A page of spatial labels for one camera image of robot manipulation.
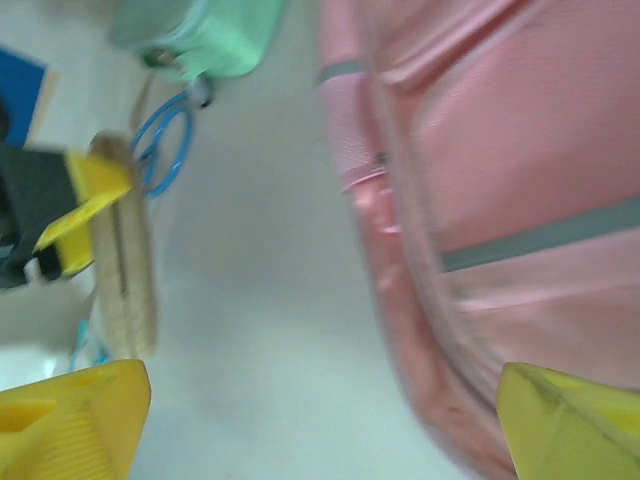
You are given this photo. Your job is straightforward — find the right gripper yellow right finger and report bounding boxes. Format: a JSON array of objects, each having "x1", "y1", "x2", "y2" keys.
[{"x1": 497, "y1": 362, "x2": 640, "y2": 480}]

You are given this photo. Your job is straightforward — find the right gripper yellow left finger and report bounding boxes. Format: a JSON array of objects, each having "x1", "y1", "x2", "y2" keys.
[{"x1": 0, "y1": 359, "x2": 151, "y2": 480}]

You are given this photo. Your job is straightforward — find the pink student backpack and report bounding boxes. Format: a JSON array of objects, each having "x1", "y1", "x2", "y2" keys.
[{"x1": 314, "y1": 0, "x2": 640, "y2": 480}]

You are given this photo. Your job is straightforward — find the blue stethoscope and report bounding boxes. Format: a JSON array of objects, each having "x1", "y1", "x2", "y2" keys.
[{"x1": 129, "y1": 74, "x2": 216, "y2": 199}]

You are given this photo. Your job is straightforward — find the mint green zip pouch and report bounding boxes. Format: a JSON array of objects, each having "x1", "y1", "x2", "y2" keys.
[{"x1": 107, "y1": 0, "x2": 291, "y2": 84}]

